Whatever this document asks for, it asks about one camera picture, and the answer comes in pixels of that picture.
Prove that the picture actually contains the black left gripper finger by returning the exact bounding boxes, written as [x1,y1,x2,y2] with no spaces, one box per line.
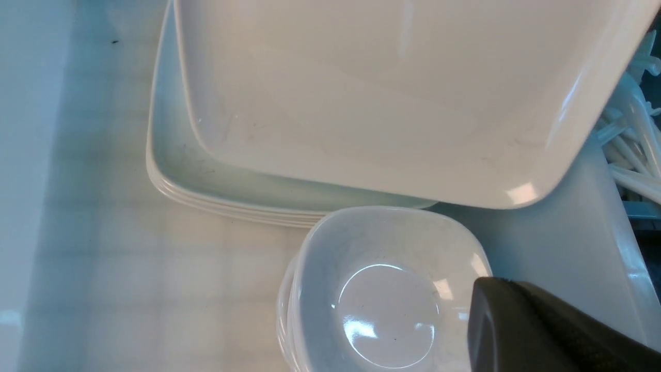
[467,277,660,371]

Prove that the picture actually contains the large white square plate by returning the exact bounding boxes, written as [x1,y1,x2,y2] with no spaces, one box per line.
[172,1,659,209]

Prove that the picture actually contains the stack of white bowls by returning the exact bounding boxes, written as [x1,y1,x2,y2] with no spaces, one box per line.
[276,206,493,371]

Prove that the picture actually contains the teal plastic bin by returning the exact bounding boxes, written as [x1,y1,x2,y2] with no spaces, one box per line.
[594,15,661,290]

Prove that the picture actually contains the stack of white square plates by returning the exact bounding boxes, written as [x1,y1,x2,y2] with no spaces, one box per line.
[146,2,434,228]

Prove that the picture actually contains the large white plastic tub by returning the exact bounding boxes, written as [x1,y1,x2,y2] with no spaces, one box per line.
[0,0,661,372]

